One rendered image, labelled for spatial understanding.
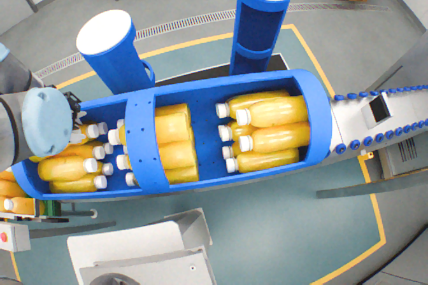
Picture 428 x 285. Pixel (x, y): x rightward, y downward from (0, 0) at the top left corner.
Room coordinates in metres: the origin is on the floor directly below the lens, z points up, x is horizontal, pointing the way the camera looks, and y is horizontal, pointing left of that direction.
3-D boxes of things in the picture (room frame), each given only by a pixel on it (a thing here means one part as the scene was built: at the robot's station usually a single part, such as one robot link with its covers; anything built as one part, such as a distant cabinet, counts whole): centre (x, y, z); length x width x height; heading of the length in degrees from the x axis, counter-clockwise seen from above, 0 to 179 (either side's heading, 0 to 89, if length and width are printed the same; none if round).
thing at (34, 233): (-0.25, 0.81, 0.50); 0.04 x 0.04 x 1.00; 9
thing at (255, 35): (0.99, -0.27, 0.59); 0.28 x 0.28 x 0.88
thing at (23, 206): (-0.11, 0.75, 0.99); 0.07 x 0.07 x 0.19
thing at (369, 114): (0.29, -0.66, 1.00); 0.10 x 0.04 x 0.15; 9
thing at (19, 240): (-0.25, 0.81, 1.05); 0.20 x 0.10 x 0.10; 99
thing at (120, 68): (0.67, 0.50, 0.59); 0.28 x 0.28 x 0.88
